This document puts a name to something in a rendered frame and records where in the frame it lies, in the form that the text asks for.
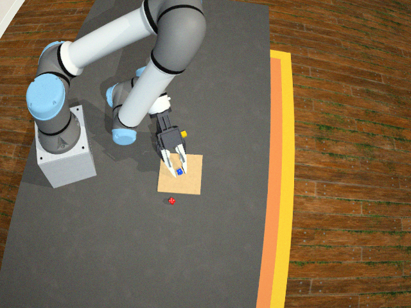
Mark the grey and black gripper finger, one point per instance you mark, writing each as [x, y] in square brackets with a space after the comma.
[181, 150]
[165, 156]

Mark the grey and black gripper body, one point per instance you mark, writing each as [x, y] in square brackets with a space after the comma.
[169, 136]

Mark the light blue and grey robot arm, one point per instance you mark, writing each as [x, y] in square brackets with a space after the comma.
[180, 33]

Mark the tan flat mat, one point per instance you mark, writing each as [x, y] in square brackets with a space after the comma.
[188, 183]

